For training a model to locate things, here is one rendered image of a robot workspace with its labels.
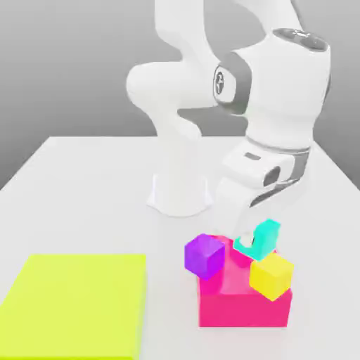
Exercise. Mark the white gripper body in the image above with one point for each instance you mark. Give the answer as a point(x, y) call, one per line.
point(229, 198)

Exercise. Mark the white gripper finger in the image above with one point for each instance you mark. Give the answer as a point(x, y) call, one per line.
point(246, 239)

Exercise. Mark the small turquoise cube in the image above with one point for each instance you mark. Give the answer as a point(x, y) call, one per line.
point(265, 239)

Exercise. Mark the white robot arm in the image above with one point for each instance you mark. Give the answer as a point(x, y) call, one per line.
point(270, 92)

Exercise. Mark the small yellow cube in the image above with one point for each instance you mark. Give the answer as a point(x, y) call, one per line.
point(271, 277)

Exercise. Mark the small purple cube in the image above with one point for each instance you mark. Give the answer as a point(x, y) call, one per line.
point(204, 257)

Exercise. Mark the large pink box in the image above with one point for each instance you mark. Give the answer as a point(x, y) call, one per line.
point(242, 309)

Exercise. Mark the large yellow-green box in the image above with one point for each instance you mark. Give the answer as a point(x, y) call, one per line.
point(73, 306)

